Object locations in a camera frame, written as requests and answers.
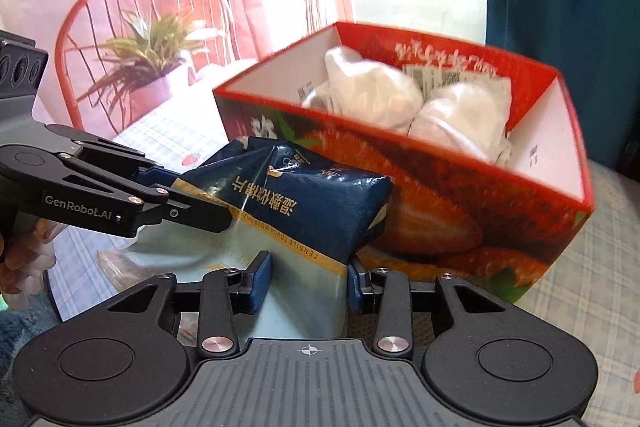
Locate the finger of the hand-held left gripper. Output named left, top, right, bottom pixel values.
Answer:
left=45, top=124, right=179, bottom=190
left=0, top=144, right=234, bottom=238

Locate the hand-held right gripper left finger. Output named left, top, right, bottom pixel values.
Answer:
left=102, top=251, right=274, bottom=355

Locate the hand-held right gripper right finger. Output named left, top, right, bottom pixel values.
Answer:
left=346, top=256, right=508, bottom=355

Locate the red strawberry print box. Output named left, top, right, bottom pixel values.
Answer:
left=212, top=21, right=592, bottom=305

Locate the person's left hand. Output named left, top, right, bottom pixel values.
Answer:
left=0, top=213, right=57, bottom=311

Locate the white plastic wrapped bundle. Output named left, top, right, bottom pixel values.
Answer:
left=302, top=44, right=423, bottom=130
left=407, top=74, right=513, bottom=168

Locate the dark blue cloth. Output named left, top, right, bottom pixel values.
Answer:
left=0, top=297, right=62, bottom=408

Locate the plaid bed sheet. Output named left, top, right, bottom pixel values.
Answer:
left=0, top=77, right=640, bottom=427

